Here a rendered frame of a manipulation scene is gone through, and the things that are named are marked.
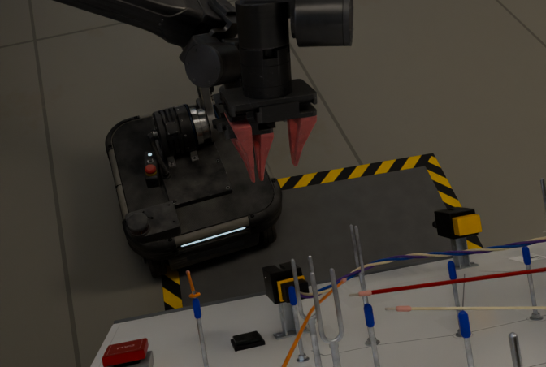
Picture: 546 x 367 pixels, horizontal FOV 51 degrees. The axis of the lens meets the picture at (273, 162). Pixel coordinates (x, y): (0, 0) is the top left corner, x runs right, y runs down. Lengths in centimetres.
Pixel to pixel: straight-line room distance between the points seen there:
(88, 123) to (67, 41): 62
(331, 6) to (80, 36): 259
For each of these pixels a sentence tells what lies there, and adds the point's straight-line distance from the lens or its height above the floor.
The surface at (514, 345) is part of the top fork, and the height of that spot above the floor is 155.
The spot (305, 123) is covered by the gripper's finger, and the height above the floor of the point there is 132.
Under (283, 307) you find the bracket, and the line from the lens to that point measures 79.
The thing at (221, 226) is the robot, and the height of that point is 24.
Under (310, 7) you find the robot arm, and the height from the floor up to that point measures 144.
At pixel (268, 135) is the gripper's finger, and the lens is 82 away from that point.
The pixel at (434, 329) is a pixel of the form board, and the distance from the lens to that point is 74.
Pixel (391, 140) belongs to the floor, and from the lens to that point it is 249.
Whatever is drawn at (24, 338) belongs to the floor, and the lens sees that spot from 211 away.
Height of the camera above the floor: 179
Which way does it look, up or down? 49 degrees down
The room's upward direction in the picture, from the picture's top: straight up
